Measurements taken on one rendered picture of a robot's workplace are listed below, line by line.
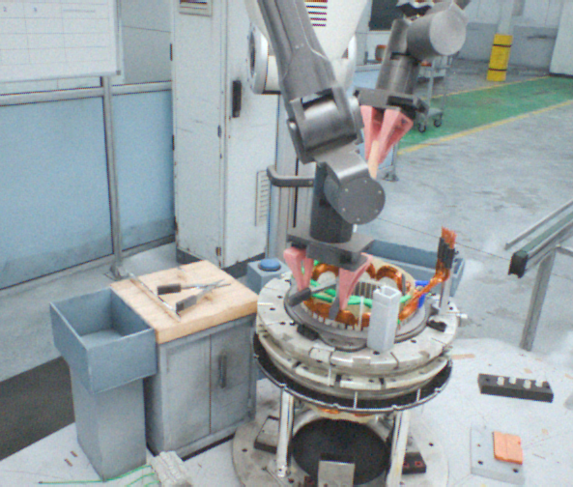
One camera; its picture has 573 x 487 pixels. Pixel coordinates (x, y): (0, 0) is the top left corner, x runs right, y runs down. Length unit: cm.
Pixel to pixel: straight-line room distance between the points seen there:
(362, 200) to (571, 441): 81
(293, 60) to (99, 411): 62
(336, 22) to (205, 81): 195
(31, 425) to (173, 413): 148
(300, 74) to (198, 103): 252
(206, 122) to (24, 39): 93
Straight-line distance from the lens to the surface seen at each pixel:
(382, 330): 83
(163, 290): 100
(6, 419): 255
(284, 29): 70
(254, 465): 109
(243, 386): 111
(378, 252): 132
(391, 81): 88
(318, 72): 70
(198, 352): 101
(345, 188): 65
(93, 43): 313
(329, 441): 117
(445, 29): 84
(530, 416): 136
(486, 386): 137
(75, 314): 107
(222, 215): 323
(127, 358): 95
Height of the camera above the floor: 155
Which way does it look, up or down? 23 degrees down
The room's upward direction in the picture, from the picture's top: 3 degrees clockwise
